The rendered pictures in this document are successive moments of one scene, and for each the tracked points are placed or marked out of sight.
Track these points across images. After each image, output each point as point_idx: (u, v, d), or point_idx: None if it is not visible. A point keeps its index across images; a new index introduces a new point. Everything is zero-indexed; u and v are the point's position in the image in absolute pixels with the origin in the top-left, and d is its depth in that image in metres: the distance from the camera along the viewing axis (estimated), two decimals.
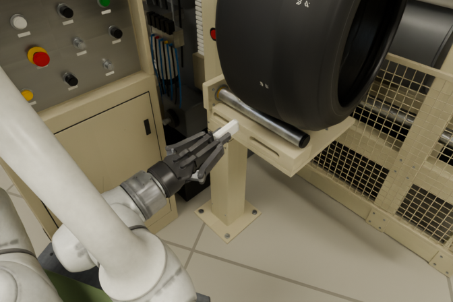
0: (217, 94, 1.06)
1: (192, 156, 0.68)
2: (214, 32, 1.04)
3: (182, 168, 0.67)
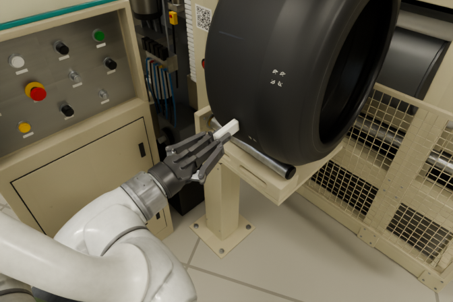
0: None
1: (192, 157, 0.68)
2: None
3: (183, 168, 0.67)
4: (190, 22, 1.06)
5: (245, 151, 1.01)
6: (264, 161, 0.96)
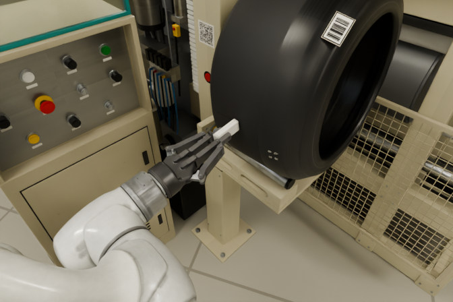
0: None
1: (192, 157, 0.68)
2: (208, 75, 1.11)
3: (183, 168, 0.67)
4: (193, 36, 1.10)
5: (246, 158, 1.04)
6: (266, 167, 0.99)
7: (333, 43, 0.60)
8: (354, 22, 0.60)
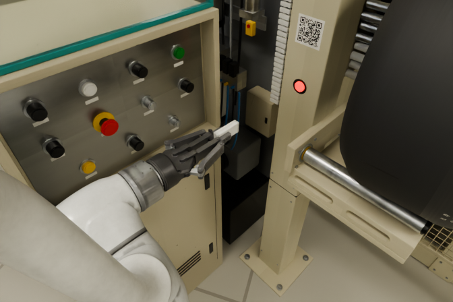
0: (302, 160, 0.92)
1: (192, 151, 0.67)
2: (301, 84, 0.88)
3: (182, 162, 0.65)
4: (283, 35, 0.87)
5: None
6: None
7: None
8: None
